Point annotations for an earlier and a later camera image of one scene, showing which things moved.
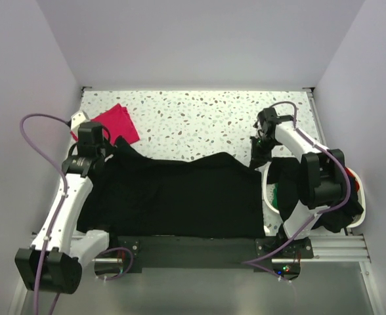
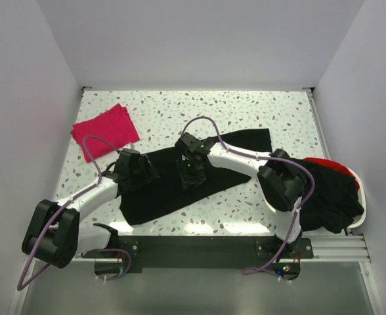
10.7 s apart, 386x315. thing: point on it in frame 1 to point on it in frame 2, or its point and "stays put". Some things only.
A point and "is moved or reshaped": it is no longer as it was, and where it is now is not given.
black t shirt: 130,194 is moved or reshaped
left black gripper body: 106,149 to 141,176
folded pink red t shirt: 118,123 stays put
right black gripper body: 261,149 to 191,172
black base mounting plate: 209,252 stays put
